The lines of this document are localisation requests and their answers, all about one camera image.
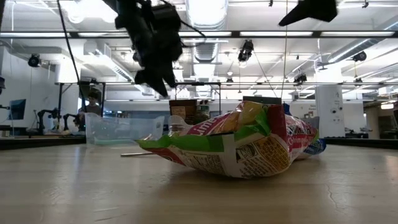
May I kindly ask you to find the clear plastic container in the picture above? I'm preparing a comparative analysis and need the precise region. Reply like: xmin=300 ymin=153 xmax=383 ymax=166
xmin=85 ymin=112 xmax=165 ymax=146

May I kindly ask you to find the white pillar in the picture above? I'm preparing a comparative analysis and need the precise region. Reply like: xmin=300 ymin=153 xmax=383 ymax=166
xmin=315 ymin=85 xmax=345 ymax=139

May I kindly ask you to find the thin hanging cable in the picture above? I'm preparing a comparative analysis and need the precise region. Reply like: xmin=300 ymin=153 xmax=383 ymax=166
xmin=280 ymin=0 xmax=289 ymax=100

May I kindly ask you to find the blue soy sauce ramen packet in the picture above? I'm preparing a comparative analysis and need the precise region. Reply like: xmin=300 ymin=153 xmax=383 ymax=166
xmin=283 ymin=102 xmax=327 ymax=161

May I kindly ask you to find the dark computer monitor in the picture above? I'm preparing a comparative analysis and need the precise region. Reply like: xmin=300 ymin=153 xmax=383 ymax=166
xmin=8 ymin=98 xmax=27 ymax=121

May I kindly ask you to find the black background workstation frame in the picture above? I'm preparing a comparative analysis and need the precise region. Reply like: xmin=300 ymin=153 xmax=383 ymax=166
xmin=55 ymin=81 xmax=223 ymax=131

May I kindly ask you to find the green lid spice jar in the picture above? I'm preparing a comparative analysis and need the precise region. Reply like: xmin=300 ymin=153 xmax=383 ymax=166
xmin=196 ymin=105 xmax=211 ymax=124

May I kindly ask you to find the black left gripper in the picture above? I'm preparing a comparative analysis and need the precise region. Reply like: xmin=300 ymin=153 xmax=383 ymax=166
xmin=132 ymin=27 xmax=183 ymax=98

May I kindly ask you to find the lime chili shrimp ramen packet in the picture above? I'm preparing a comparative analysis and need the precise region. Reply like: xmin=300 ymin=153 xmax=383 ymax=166
xmin=137 ymin=100 xmax=320 ymax=179

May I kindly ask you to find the black ceiling spotlight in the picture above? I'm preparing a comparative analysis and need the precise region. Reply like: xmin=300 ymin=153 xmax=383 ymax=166
xmin=353 ymin=50 xmax=368 ymax=63
xmin=237 ymin=39 xmax=255 ymax=63
xmin=293 ymin=73 xmax=308 ymax=85
xmin=27 ymin=53 xmax=42 ymax=68

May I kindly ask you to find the silver ventilation duct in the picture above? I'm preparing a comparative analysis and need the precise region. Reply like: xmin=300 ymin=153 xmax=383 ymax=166
xmin=185 ymin=0 xmax=230 ymax=29

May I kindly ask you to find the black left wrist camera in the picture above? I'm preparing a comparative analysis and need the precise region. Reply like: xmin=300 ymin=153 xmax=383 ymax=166
xmin=151 ymin=3 xmax=183 ymax=32

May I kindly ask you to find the person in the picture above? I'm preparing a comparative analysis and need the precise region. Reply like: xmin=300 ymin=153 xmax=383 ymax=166
xmin=76 ymin=89 xmax=104 ymax=124

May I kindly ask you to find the black gantry beam with lights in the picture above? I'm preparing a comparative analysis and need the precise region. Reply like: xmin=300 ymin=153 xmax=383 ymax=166
xmin=0 ymin=30 xmax=398 ymax=39

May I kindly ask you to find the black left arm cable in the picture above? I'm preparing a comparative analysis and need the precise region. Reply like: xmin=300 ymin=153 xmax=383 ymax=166
xmin=57 ymin=0 xmax=88 ymax=113

